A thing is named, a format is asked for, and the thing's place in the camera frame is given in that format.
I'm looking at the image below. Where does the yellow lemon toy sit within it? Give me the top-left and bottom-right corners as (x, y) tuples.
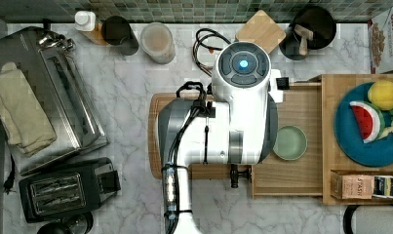
(368, 80), (393, 111)

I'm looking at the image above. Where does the stash tea box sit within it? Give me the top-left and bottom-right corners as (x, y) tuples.
(331, 173), (374, 200)

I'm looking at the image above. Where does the black toaster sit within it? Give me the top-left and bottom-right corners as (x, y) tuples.
(19, 158), (121, 223)

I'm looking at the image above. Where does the teal canister wooden lid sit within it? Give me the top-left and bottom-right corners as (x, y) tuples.
(235, 10), (286, 54)

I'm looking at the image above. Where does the watermelon slice toy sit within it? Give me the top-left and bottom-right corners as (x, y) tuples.
(349, 100), (385, 143)

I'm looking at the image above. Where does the dark cylindrical cup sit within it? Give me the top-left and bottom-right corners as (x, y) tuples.
(101, 16), (139, 56)

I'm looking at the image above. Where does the black utensil holder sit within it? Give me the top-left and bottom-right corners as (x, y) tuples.
(279, 5), (336, 60)

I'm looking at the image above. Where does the white kettle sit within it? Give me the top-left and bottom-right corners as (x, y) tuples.
(343, 205), (393, 234)

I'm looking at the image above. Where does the blue plate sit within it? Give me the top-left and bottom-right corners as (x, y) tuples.
(334, 82), (393, 167)

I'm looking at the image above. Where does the wooden cutting board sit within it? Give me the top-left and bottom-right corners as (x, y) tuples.
(147, 92), (253, 180)

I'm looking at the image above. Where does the striped tea box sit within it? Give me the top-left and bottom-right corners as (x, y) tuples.
(373, 175), (393, 199)

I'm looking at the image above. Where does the wooden brush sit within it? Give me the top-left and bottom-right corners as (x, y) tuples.
(295, 24), (314, 56)

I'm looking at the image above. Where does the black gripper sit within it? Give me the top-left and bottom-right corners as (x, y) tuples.
(229, 164), (252, 188)

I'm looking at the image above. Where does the green bowl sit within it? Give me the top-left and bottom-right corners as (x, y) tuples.
(273, 126), (308, 161)

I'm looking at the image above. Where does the white cap bottle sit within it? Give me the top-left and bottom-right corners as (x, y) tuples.
(74, 11), (106, 45)

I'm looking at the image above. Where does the cereal box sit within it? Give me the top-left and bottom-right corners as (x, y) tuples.
(368, 7), (393, 74)

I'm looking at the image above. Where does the black round object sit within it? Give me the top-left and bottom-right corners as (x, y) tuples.
(36, 213), (94, 234)

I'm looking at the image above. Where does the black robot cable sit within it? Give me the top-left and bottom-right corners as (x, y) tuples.
(192, 27), (233, 78)

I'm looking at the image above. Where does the wooden cabinet organizer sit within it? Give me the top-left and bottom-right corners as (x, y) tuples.
(312, 74), (393, 205)

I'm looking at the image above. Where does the silver toaster oven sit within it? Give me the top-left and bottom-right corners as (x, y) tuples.
(0, 26), (108, 176)

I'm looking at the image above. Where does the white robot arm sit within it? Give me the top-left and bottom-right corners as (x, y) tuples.
(155, 42), (278, 234)

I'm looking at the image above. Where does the beige folded towel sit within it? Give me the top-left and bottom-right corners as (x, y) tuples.
(0, 62), (57, 157)

